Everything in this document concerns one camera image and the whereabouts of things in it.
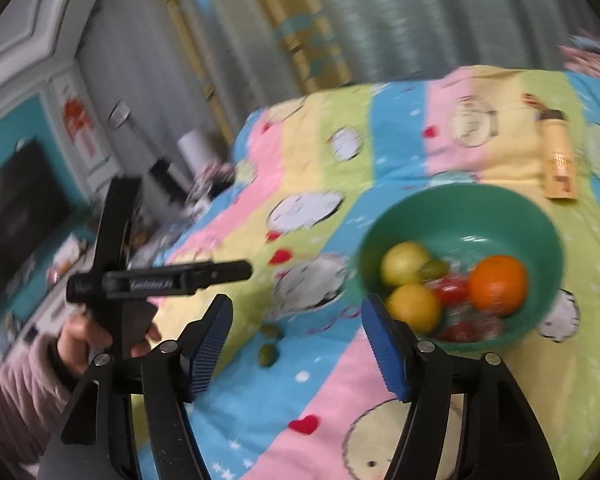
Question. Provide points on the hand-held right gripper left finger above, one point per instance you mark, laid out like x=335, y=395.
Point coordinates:
x=212, y=345

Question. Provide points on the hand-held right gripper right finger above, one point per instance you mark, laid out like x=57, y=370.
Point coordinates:
x=385, y=355

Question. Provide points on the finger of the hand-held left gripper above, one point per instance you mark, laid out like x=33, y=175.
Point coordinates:
x=220, y=272

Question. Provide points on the yellow lemon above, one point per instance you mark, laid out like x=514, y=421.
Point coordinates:
x=412, y=308

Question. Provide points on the red netted fruit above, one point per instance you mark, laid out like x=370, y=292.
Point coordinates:
x=472, y=331

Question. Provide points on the red tomato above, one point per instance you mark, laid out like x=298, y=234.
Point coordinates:
x=451, y=290

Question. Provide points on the yellow-green round fruit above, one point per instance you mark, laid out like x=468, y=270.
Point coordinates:
x=404, y=262

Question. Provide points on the small green fruit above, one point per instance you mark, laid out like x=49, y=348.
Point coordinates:
x=268, y=355
x=436, y=269

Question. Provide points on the orange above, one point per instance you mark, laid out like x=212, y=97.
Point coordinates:
x=497, y=285

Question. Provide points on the green plastic bowl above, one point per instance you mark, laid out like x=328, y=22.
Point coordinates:
x=480, y=220

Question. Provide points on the person's left forearm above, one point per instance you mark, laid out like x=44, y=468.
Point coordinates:
x=15, y=400

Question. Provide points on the person's left hand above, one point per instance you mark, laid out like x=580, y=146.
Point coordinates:
x=80, y=342

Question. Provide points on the black television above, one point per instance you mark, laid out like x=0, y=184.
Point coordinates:
x=15, y=230

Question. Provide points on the white container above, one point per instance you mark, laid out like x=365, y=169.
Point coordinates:
x=195, y=149

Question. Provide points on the striped cartoon printed blanket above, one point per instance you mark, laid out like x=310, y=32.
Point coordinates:
x=330, y=170

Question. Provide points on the yellow patterned curtain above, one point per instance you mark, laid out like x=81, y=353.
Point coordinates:
x=305, y=45

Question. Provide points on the yellow bottle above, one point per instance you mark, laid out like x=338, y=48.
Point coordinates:
x=557, y=160

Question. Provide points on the grey-green curtain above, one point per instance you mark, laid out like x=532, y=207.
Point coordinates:
x=455, y=20

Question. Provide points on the pile of pink clothes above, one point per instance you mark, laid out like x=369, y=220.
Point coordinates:
x=592, y=60

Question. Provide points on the red wall decoration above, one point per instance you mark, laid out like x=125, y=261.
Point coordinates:
x=77, y=122

